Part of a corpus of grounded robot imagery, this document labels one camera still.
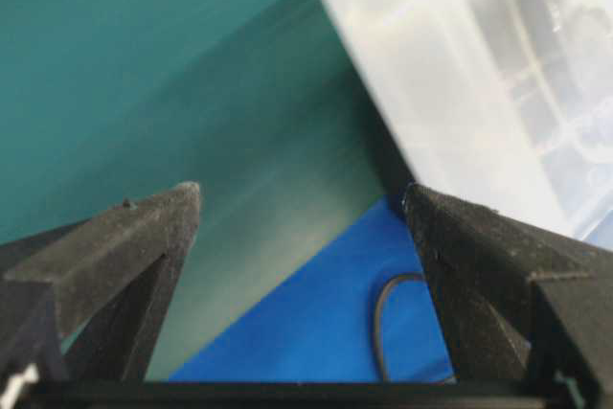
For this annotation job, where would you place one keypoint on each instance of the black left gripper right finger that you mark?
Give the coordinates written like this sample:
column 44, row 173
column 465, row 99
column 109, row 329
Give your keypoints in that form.
column 523, row 310

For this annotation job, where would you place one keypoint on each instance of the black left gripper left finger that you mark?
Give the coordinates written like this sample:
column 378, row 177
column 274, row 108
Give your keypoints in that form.
column 87, row 300

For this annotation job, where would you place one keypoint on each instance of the translucent plastic tool box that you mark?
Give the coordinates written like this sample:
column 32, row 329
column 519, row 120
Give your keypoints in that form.
column 504, row 103

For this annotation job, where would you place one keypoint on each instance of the blue mat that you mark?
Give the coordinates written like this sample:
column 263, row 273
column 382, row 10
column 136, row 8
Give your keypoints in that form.
column 317, row 325

